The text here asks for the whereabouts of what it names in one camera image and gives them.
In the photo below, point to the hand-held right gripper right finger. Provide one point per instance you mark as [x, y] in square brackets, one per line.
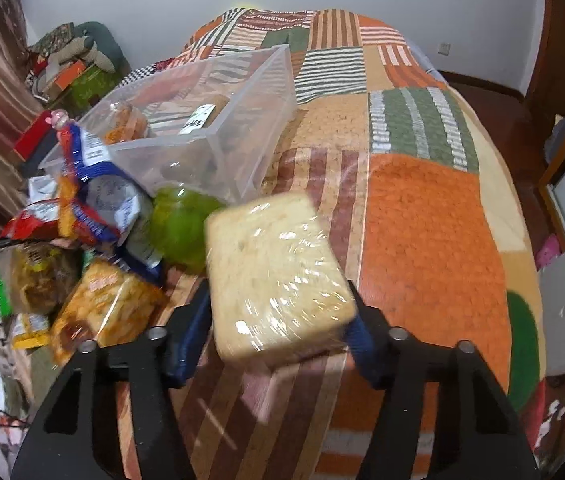
[363, 355]

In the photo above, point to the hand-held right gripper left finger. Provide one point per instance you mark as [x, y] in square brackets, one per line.
[188, 342]

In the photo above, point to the yellow chips packet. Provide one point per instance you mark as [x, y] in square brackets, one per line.
[42, 277]

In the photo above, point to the small yellow snack packet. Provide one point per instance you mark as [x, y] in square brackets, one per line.
[30, 330]

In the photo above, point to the orange clear-wrapped snack pack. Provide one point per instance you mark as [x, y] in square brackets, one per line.
[105, 305]

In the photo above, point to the plastic-wrapped bread loaf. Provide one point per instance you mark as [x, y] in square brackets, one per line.
[275, 275]

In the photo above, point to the blue and red snack packet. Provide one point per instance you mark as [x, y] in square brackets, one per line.
[100, 195]

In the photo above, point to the small orange snack packet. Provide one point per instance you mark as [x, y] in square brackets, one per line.
[125, 122]

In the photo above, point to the bread with white label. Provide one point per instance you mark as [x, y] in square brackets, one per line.
[205, 112]

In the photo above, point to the clear plastic storage box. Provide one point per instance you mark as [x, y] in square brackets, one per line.
[222, 110]

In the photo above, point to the red flat box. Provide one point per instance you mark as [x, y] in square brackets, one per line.
[32, 135]

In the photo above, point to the patchwork striped blanket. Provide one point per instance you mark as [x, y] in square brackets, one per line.
[412, 220]

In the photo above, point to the orange cardboard box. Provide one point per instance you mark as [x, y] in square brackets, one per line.
[65, 77]

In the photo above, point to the green patterned box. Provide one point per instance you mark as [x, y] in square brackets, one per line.
[92, 85]

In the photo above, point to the grey stuffed toy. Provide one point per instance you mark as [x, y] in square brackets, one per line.
[80, 50]

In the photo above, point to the checkered patchwork quilt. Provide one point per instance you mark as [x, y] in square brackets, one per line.
[155, 67]

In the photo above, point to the white wall socket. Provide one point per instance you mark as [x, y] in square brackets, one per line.
[443, 48]

